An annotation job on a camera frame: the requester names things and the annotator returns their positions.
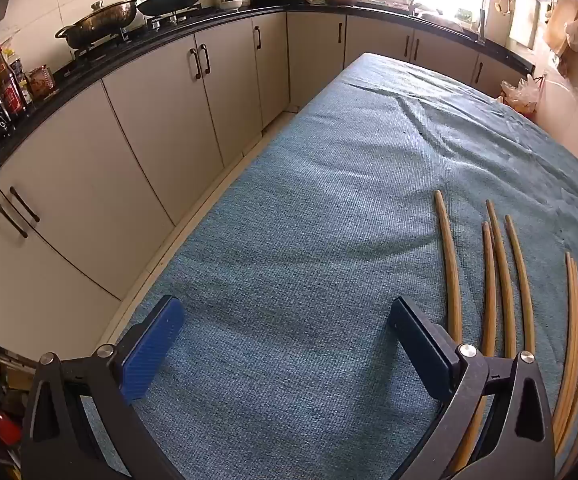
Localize blue table cloth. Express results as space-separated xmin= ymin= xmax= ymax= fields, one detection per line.
xmin=82 ymin=52 xmax=578 ymax=480

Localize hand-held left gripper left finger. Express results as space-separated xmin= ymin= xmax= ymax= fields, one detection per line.
xmin=22 ymin=295 xmax=187 ymax=480

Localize row of wooden chopsticks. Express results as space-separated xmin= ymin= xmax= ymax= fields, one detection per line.
xmin=434 ymin=190 xmax=578 ymax=480

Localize orange trash bin with bag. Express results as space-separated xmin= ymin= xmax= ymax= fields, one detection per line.
xmin=500 ymin=77 xmax=543 ymax=114

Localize beige kitchen base cabinets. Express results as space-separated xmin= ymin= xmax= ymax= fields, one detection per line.
xmin=0 ymin=10 xmax=530 ymax=361

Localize black kitchen countertop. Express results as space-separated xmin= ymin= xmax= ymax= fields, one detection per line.
xmin=0 ymin=0 xmax=537 ymax=211

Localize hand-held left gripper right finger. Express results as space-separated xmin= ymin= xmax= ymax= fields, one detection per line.
xmin=389 ymin=296 xmax=557 ymax=480

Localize white cutting board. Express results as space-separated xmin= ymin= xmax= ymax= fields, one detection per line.
xmin=509 ymin=0 xmax=540 ymax=51

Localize glass jar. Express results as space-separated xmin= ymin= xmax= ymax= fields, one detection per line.
xmin=26 ymin=65 xmax=56 ymax=99

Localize gas stove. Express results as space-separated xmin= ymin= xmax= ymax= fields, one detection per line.
xmin=74 ymin=2 xmax=205 ymax=58

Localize dark sauce bottle red label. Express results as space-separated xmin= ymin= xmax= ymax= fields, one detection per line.
xmin=0 ymin=42 xmax=26 ymax=118

